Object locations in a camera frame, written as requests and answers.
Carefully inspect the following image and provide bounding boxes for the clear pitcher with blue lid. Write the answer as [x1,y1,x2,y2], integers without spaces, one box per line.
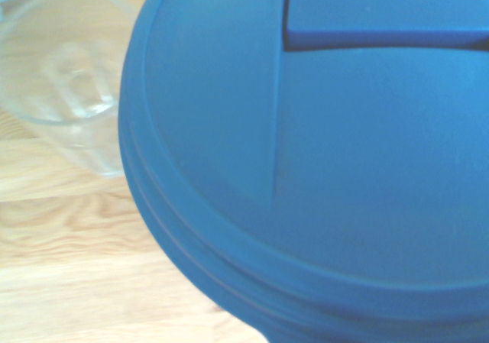
[118,0,489,343]

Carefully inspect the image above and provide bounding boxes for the clear drinking glass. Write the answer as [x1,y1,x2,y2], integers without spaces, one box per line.
[0,0,133,180]

